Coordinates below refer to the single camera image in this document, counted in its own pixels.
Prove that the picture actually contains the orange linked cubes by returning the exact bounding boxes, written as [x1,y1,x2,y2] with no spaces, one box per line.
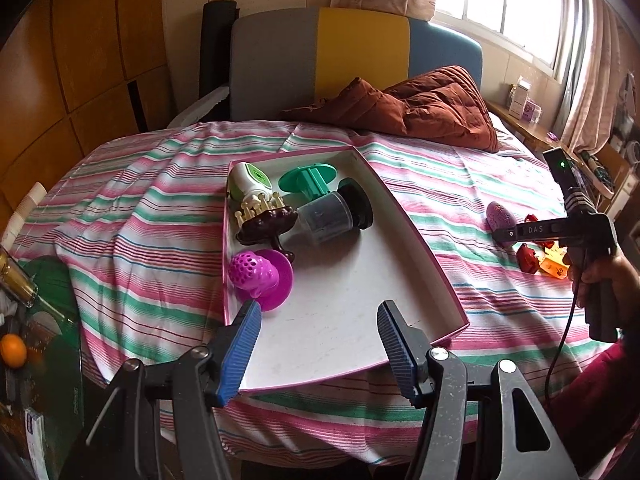
[539,242,568,280]

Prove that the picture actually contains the red puzzle piece block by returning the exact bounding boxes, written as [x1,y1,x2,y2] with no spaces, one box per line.
[516,214,547,274]

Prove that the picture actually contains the magenta perforated dome toy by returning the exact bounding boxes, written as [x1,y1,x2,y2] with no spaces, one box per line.
[227,249,294,312]

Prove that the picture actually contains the brown massager with pegs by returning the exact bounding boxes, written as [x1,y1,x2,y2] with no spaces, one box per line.
[234,191,298,262]

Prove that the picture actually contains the grey jar with black lid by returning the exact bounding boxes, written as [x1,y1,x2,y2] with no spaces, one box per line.
[296,178,374,245]

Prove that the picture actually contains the white green plug-in device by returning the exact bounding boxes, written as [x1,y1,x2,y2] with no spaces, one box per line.
[228,162,273,208]

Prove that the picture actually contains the green plastic flanged spool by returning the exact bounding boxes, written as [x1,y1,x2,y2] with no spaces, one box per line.
[278,164,337,202]

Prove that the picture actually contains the person right hand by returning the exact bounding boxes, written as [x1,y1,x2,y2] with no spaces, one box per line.
[563,248,640,333]

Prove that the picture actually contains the wooden side desk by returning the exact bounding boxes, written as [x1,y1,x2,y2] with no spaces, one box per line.
[487,98,640,212]

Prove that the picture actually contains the pink white cardboard tray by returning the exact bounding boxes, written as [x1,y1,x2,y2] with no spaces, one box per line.
[240,146,469,392]

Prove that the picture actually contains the white box on desk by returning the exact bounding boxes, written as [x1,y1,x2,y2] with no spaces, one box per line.
[508,76,532,119]

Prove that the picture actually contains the striped pink green bedsheet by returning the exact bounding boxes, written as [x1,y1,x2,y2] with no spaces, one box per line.
[8,119,614,470]

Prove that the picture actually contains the rust brown quilted blanket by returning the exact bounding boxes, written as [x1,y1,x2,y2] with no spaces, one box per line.
[282,65,499,153]

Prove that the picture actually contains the beige curtain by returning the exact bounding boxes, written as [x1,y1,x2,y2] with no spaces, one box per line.
[553,0,634,155]

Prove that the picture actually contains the red skirt clothing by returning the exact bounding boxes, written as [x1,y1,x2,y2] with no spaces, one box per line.
[544,341,639,474]

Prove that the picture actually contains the glass bottle gold cap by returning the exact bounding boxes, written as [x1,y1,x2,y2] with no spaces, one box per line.
[1,248,70,322]

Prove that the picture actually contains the orange fruit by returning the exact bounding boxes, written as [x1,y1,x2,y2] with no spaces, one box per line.
[0,334,27,368]

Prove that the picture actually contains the window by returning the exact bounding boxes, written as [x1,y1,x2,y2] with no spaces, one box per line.
[436,0,564,68]

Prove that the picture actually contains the grey yellow blue headboard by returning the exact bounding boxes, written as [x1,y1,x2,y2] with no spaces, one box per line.
[229,8,483,122]

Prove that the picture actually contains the black cable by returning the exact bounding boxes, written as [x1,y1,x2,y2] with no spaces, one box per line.
[541,253,589,411]

